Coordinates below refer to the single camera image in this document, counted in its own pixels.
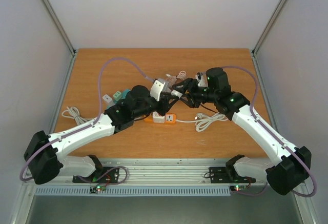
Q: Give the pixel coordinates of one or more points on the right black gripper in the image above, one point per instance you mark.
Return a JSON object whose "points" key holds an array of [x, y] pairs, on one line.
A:
{"points": [[191, 94]]}

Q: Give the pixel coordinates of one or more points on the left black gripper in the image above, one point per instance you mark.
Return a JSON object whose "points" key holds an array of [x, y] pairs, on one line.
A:
{"points": [[165, 102]]}

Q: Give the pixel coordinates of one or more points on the white cube socket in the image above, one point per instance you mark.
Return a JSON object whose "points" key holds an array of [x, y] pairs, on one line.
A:
{"points": [[157, 118]]}

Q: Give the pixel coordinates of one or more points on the green wall charger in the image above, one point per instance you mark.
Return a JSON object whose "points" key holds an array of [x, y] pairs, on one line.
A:
{"points": [[117, 95]]}

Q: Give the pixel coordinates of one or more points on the small white square charger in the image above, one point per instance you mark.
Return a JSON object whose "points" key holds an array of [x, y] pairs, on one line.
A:
{"points": [[108, 100]]}

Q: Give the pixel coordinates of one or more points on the white wall charger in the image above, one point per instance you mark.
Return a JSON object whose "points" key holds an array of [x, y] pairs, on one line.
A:
{"points": [[176, 93]]}

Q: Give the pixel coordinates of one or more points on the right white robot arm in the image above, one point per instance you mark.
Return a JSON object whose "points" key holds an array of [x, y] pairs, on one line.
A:
{"points": [[289, 165]]}

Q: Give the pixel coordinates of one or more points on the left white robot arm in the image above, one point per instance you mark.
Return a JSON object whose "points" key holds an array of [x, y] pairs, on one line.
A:
{"points": [[47, 155]]}

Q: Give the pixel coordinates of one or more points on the orange power strip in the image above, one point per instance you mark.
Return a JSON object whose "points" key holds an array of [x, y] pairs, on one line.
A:
{"points": [[170, 119]]}

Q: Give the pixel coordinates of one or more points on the teal power strip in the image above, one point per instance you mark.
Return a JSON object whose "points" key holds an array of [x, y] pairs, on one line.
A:
{"points": [[124, 94]]}

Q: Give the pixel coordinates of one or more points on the right circuit board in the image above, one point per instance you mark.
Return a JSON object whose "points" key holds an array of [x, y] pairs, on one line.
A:
{"points": [[238, 188]]}

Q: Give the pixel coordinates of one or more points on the circuit board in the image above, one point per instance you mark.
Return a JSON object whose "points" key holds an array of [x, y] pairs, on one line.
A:
{"points": [[238, 188], [97, 189]]}

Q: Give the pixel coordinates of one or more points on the left circuit board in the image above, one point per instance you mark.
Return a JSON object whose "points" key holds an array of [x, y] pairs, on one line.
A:
{"points": [[97, 189]]}

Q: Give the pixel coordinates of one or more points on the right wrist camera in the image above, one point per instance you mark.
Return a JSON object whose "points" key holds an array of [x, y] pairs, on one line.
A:
{"points": [[201, 79]]}

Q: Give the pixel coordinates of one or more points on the aluminium rail frame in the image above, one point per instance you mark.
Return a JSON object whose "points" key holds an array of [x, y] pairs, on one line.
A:
{"points": [[157, 171]]}

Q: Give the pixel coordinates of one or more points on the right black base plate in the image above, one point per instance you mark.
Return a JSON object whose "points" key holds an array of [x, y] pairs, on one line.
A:
{"points": [[220, 175]]}

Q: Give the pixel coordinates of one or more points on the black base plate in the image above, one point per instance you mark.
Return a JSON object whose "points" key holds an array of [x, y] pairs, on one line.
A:
{"points": [[220, 175], [107, 175]]}

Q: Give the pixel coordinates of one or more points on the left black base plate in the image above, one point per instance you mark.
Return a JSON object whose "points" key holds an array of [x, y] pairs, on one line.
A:
{"points": [[107, 175]]}

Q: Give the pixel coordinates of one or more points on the grey slotted cable duct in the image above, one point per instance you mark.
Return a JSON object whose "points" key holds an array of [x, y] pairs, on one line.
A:
{"points": [[133, 191]]}

